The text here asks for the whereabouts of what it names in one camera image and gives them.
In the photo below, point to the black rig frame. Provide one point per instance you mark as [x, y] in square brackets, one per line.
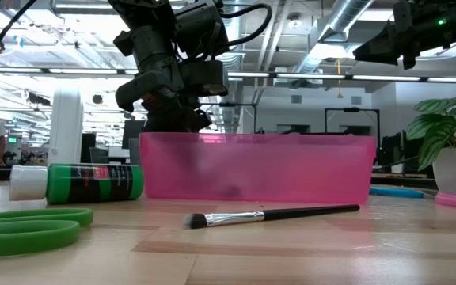
[350, 109]
[244, 105]

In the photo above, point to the green paint bottle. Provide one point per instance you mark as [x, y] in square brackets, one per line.
[73, 184]

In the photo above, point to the dark office monitors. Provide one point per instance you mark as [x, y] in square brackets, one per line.
[390, 148]

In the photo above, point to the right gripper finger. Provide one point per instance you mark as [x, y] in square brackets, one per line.
[386, 45]

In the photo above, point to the pink translucent plastic tray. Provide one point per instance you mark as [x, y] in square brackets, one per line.
[271, 170]

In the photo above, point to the black cabinet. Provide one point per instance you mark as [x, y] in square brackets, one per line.
[87, 150]

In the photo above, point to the green exit sign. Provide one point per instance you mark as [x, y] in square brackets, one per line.
[12, 139]

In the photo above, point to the black office monitor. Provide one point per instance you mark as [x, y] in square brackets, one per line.
[131, 134]

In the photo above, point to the grey translucent plastic bin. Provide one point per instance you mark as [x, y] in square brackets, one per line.
[135, 152]

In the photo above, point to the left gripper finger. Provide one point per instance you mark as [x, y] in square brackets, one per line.
[194, 120]
[162, 116]

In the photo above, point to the striped-leaf plant in white pot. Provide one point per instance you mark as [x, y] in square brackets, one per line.
[453, 170]

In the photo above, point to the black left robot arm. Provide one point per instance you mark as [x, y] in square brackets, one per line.
[145, 12]

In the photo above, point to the white building column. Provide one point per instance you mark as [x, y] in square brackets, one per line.
[65, 126]

